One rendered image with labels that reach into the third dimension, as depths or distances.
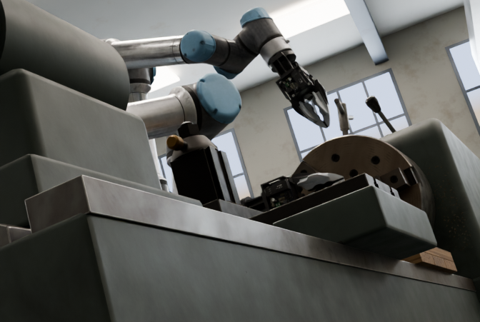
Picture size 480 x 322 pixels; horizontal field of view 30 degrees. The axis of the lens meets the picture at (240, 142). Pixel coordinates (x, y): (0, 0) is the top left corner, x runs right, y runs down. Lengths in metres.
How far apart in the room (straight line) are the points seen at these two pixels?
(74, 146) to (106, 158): 0.05
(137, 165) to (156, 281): 0.27
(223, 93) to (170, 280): 1.30
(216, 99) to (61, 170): 1.22
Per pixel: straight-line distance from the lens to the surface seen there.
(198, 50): 2.17
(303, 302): 0.94
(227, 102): 1.96
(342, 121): 2.03
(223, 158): 1.46
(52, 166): 0.73
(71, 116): 0.84
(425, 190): 1.96
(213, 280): 0.75
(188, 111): 1.92
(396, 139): 2.12
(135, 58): 2.33
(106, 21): 10.00
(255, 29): 2.25
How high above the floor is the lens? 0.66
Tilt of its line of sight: 18 degrees up
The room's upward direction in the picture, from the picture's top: 17 degrees counter-clockwise
